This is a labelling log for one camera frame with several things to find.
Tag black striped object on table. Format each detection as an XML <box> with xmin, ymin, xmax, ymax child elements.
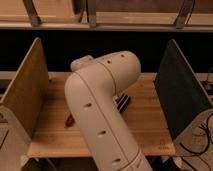
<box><xmin>116</xmin><ymin>94</ymin><xmax>131</xmax><ymax>113</ymax></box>

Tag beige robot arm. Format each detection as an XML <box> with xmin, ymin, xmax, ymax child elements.
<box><xmin>65</xmin><ymin>51</ymin><xmax>153</xmax><ymax>171</ymax></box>

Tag red-brown handle utensil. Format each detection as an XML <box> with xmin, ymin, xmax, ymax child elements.
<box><xmin>65</xmin><ymin>115</ymin><xmax>74</xmax><ymax>127</ymax></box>

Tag right dark side panel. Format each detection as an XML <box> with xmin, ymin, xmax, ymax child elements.
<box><xmin>154</xmin><ymin>39</ymin><xmax>213</xmax><ymax>140</ymax></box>

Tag black cables at right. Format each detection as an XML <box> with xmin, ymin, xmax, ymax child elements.
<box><xmin>179</xmin><ymin>112</ymin><xmax>213</xmax><ymax>171</ymax></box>

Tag left wooden side panel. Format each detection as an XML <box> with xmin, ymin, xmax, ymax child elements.
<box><xmin>0</xmin><ymin>38</ymin><xmax>49</xmax><ymax>141</ymax></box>

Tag wooden shelf with brackets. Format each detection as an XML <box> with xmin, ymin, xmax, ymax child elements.
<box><xmin>0</xmin><ymin>0</ymin><xmax>213</xmax><ymax>32</ymax></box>

